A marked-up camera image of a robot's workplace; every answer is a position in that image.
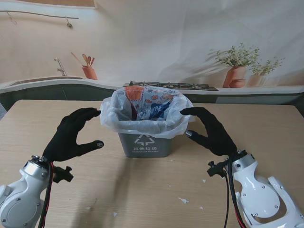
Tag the printed kitchen backdrop cloth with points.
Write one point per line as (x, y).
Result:
(166, 28)

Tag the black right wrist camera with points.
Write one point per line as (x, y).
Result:
(216, 169)

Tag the large white paper scrap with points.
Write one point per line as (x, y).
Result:
(184, 201)

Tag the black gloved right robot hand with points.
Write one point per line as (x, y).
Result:
(213, 135)

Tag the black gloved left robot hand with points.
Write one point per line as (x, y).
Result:
(69, 140)

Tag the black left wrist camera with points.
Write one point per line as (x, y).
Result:
(63, 175)

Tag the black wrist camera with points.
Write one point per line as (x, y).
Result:
(63, 175)
(216, 169)

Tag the grey plastic waste bin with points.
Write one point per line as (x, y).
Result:
(145, 145)

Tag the white plastic garbage bag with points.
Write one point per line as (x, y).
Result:
(142, 126)

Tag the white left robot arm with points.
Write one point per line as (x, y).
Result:
(23, 197)

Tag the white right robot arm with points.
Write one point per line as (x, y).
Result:
(259, 194)

